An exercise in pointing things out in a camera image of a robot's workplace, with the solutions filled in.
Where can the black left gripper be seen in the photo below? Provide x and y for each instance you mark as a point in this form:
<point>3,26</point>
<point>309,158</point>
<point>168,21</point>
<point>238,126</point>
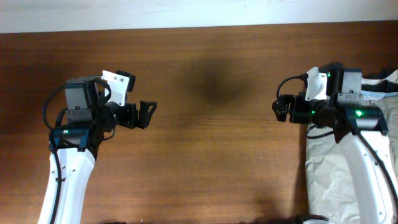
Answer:
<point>129,120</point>

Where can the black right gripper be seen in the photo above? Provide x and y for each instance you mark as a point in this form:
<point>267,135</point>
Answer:
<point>297,102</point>

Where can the khaki shorts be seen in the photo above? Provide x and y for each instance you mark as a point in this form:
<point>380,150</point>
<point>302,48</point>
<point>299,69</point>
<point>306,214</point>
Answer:
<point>329,183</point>

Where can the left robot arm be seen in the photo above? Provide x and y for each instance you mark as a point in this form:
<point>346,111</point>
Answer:
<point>95,106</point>

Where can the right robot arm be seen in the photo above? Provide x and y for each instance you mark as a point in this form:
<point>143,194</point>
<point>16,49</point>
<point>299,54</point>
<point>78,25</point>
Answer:
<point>351,161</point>

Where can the dark shirt with white collar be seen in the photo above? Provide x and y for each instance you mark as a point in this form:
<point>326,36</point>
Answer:
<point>351,80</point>

